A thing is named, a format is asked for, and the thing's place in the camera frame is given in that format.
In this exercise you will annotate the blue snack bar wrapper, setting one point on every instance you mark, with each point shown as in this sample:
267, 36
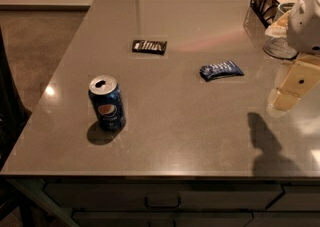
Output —
220, 70

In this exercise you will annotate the grey cabinet drawer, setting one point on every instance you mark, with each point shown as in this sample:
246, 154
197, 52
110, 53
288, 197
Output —
156, 196

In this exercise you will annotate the blue pepsi can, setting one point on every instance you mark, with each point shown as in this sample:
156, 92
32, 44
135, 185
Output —
105, 96

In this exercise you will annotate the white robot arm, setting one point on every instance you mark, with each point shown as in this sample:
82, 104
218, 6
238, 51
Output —
301, 28

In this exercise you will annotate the black drawer handle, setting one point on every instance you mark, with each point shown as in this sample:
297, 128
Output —
162, 202

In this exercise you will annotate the dark chair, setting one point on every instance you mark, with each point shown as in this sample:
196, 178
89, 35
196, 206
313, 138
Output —
13, 118

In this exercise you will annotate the clear plastic cup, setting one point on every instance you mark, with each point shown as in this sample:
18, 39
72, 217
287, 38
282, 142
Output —
276, 44

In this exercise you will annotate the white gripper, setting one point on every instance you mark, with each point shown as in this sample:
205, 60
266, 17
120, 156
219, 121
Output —
306, 24

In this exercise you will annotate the dark rxbar chocolate bar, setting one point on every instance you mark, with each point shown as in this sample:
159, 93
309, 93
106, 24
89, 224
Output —
149, 46

